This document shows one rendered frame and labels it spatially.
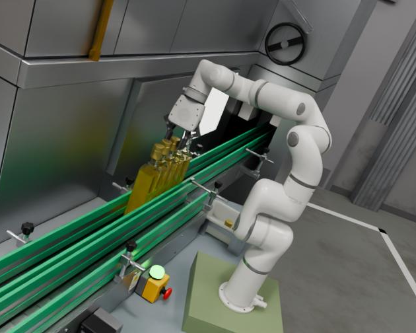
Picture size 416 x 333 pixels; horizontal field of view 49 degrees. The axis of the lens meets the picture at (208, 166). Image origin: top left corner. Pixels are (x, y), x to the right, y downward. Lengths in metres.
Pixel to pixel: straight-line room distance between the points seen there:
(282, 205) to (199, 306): 0.40
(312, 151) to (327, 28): 1.25
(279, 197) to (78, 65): 0.63
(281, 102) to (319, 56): 1.12
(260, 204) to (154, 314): 0.47
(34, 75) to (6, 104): 0.10
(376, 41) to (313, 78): 2.47
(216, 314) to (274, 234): 0.30
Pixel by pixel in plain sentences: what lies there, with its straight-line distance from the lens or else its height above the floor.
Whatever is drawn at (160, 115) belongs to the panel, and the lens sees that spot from 1.65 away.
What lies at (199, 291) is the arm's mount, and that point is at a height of 0.82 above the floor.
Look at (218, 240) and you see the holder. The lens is 1.84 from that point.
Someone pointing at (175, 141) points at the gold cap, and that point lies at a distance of 1.52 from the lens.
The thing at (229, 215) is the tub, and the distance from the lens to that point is 1.96.
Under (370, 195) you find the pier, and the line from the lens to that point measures 5.24.
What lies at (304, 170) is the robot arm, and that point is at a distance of 1.25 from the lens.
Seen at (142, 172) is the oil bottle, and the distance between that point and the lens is 1.46.
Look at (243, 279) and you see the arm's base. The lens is 1.42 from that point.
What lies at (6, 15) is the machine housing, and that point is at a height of 1.46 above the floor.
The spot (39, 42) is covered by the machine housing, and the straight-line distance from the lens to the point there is 1.07.
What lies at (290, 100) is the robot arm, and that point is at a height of 1.46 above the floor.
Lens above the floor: 1.71
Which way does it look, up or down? 23 degrees down
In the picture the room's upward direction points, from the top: 22 degrees clockwise
